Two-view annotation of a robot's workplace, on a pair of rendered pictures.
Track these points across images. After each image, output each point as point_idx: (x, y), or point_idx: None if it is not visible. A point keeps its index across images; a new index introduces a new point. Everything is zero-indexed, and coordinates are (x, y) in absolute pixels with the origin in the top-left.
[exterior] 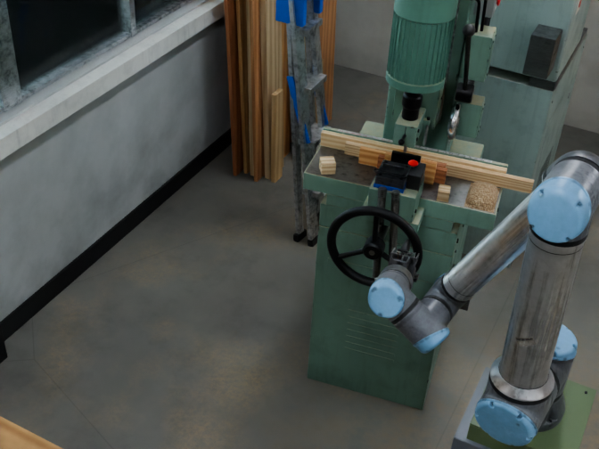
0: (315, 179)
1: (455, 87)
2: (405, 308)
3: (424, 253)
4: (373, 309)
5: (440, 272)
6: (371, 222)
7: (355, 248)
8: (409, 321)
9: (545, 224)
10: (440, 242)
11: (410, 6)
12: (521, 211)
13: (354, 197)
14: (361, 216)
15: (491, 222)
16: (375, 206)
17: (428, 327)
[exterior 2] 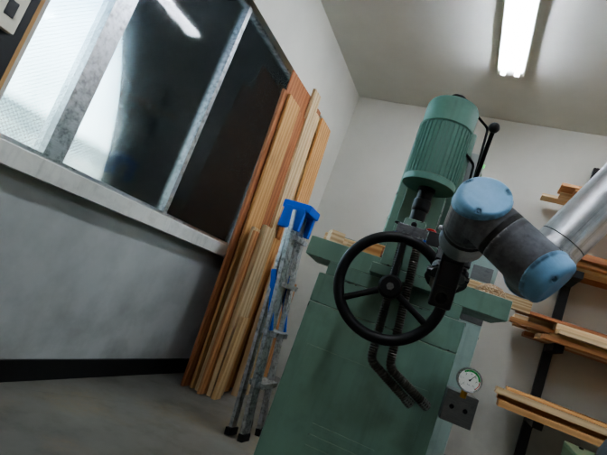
0: (322, 243)
1: None
2: (513, 212)
3: (424, 346)
4: (468, 203)
5: (438, 375)
6: (369, 299)
7: (343, 332)
8: (522, 227)
9: None
10: (444, 332)
11: (443, 106)
12: None
13: (359, 267)
14: (372, 267)
15: (507, 310)
16: (392, 255)
17: (551, 242)
